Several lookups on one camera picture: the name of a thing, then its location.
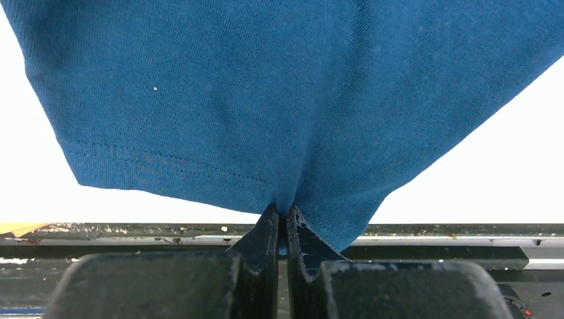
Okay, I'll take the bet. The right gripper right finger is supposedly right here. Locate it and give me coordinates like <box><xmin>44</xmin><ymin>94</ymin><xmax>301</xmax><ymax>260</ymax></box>
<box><xmin>287</xmin><ymin>207</ymin><xmax>512</xmax><ymax>319</ymax></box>

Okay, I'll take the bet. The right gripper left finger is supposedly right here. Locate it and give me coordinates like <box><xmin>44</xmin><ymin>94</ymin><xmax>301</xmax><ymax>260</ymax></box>
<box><xmin>45</xmin><ymin>205</ymin><xmax>279</xmax><ymax>319</ymax></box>

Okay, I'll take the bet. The brown tape piece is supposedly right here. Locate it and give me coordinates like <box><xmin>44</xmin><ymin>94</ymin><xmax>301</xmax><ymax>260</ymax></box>
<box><xmin>0</xmin><ymin>222</ymin><xmax>49</xmax><ymax>238</ymax></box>

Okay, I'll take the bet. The blue t-shirt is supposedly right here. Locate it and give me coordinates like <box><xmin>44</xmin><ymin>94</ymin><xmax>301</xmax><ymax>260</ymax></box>
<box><xmin>1</xmin><ymin>1</ymin><xmax>563</xmax><ymax>251</ymax></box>

